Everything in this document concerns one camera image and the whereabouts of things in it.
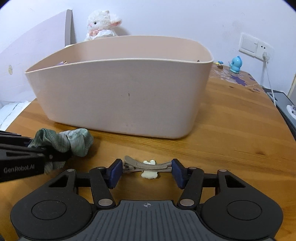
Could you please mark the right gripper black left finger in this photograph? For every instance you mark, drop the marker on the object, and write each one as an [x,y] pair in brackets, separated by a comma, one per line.
[102,180]

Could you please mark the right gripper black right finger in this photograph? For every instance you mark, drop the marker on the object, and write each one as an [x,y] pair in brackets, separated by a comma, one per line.
[190,180]

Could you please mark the grey hair clip white bow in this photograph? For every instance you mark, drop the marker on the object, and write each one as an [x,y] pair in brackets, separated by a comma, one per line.
[131,165]

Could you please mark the green striped scrunchie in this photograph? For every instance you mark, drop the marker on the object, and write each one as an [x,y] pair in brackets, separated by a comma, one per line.
[77,141]

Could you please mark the beige plastic storage basket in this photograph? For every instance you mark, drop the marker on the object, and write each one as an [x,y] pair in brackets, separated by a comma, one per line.
[148,86]

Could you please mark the small brown toy figure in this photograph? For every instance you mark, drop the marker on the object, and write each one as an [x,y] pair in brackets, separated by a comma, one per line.
[219,64]

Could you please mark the white phone stand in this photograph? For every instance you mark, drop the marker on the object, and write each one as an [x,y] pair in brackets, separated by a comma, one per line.
[292,110]

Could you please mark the blue bird figurine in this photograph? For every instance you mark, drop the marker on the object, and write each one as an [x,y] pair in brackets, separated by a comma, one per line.
[235,64]

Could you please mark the lilac bed headboard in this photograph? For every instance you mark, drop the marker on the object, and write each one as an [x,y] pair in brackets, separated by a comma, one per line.
[34,45]

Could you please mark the white plush lamb toy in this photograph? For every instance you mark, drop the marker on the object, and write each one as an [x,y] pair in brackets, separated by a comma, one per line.
[101,24]

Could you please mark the white wall switch socket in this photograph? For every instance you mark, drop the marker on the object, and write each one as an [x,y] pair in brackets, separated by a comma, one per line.
[255,47]

